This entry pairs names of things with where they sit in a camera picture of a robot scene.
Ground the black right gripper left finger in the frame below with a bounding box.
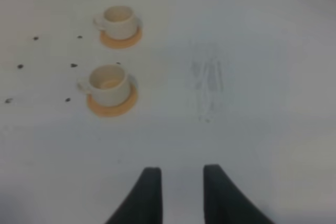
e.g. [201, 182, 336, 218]
[107, 167, 162, 224]

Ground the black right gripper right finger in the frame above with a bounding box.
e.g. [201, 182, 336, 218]
[203, 164, 272, 224]

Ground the near orange round coaster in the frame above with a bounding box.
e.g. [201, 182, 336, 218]
[86, 84, 138, 118]

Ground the orange round coaster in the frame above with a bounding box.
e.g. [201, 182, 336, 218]
[86, 84, 138, 118]
[100, 28, 142, 49]

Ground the near white teacup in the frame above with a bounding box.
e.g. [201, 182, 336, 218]
[77, 64, 131, 107]

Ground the white teacup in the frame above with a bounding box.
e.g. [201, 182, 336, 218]
[77, 64, 131, 107]
[93, 6, 139, 40]

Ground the far orange round coaster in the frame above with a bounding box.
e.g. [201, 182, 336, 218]
[100, 28, 142, 49]

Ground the far white teacup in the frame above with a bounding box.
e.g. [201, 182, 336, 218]
[93, 6, 139, 40]

